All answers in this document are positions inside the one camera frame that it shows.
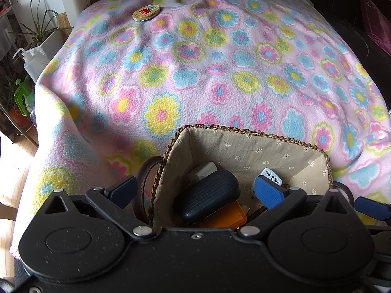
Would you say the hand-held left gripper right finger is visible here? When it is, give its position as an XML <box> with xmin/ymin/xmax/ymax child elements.
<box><xmin>238</xmin><ymin>177</ymin><xmax>357</xmax><ymax>240</ymax></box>

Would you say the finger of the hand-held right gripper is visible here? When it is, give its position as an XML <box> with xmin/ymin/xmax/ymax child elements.
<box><xmin>354</xmin><ymin>196</ymin><xmax>391</xmax><ymax>222</ymax></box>

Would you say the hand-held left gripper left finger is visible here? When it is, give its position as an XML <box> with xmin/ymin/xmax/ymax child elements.
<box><xmin>43</xmin><ymin>175</ymin><xmax>158</xmax><ymax>240</ymax></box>

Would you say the white plug adapter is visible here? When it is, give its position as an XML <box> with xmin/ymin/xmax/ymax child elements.
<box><xmin>258</xmin><ymin>168</ymin><xmax>282</xmax><ymax>187</ymax></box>

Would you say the woven basket with cloth lining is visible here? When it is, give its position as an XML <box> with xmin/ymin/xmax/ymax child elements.
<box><xmin>137</xmin><ymin>124</ymin><xmax>355</xmax><ymax>230</ymax></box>

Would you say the orange translucent plastic box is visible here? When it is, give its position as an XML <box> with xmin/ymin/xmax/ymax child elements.
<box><xmin>198</xmin><ymin>201</ymin><xmax>247</xmax><ymax>229</ymax></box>

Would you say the black glasses case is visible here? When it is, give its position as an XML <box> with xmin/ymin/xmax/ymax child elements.
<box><xmin>174</xmin><ymin>169</ymin><xmax>241</xmax><ymax>225</ymax></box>

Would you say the white charger block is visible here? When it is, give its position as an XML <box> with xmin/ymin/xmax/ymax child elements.
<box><xmin>187</xmin><ymin>162</ymin><xmax>218</xmax><ymax>184</ymax></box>

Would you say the red flower pot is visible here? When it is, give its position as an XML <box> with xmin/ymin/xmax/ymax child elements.
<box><xmin>8</xmin><ymin>107</ymin><xmax>31</xmax><ymax>127</ymax></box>

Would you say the pink floral fleece blanket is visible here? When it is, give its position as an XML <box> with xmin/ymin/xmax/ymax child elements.
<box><xmin>9</xmin><ymin>0</ymin><xmax>391</xmax><ymax>257</ymax></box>

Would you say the green spray bottle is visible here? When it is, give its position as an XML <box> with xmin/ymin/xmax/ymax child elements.
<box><xmin>14</xmin><ymin>78</ymin><xmax>34</xmax><ymax>116</ymax></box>

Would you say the white squeeze bottle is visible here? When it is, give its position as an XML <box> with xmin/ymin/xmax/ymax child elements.
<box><xmin>13</xmin><ymin>47</ymin><xmax>42</xmax><ymax>82</ymax></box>

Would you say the white planter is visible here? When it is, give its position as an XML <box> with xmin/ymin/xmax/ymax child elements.
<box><xmin>24</xmin><ymin>31</ymin><xmax>66</xmax><ymax>68</ymax></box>

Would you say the round tin with red label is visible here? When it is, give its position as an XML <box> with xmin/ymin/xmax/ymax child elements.
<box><xmin>132</xmin><ymin>6</ymin><xmax>162</xmax><ymax>23</ymax></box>

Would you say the maroon pillow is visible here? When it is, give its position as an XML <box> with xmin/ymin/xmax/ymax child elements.
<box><xmin>360</xmin><ymin>0</ymin><xmax>391</xmax><ymax>50</ymax></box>

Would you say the green spiky plant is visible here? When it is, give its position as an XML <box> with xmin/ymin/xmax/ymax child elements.
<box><xmin>9</xmin><ymin>0</ymin><xmax>66</xmax><ymax>48</ymax></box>

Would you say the black sofa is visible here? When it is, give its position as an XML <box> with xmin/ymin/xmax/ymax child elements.
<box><xmin>301</xmin><ymin>0</ymin><xmax>391</xmax><ymax>77</ymax></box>

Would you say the wooden post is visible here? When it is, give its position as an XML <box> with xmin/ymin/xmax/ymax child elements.
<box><xmin>56</xmin><ymin>11</ymin><xmax>73</xmax><ymax>45</ymax></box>

